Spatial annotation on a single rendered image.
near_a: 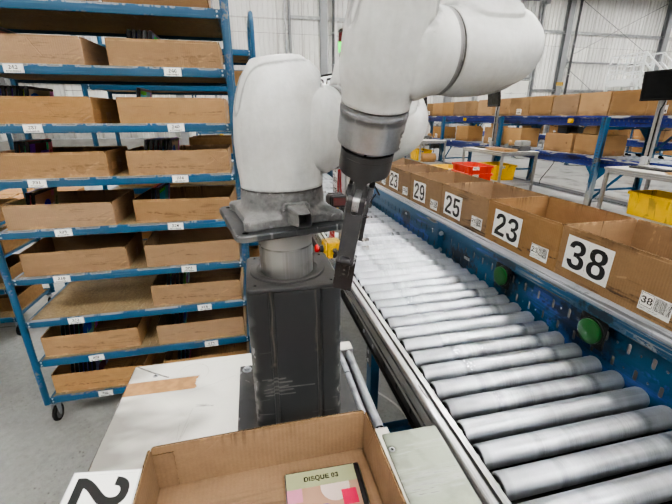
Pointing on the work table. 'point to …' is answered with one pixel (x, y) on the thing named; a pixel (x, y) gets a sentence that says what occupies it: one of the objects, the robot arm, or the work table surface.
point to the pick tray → (265, 462)
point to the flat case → (327, 486)
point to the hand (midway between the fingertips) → (349, 256)
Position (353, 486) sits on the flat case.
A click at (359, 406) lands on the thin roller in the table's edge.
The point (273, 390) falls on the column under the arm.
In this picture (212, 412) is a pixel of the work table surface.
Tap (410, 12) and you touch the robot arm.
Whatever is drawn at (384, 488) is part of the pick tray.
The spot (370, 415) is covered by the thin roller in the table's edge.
